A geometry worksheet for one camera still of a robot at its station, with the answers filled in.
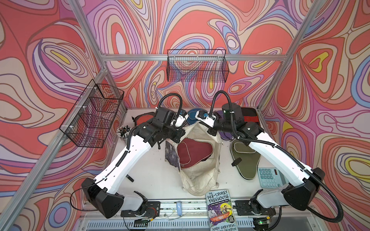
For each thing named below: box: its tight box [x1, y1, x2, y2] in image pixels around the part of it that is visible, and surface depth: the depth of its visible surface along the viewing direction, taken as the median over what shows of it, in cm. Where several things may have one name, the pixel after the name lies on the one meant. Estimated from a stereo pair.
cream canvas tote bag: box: [176, 121, 223, 197], surface depth 73 cm
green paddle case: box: [229, 138, 262, 180], surface depth 88 cm
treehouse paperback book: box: [205, 188, 239, 231], surface depth 72 cm
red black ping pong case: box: [240, 106, 261, 126], surface depth 114 cm
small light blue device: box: [176, 200, 183, 217], surface depth 73 cm
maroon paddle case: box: [177, 137, 214, 170], surface depth 90 cm
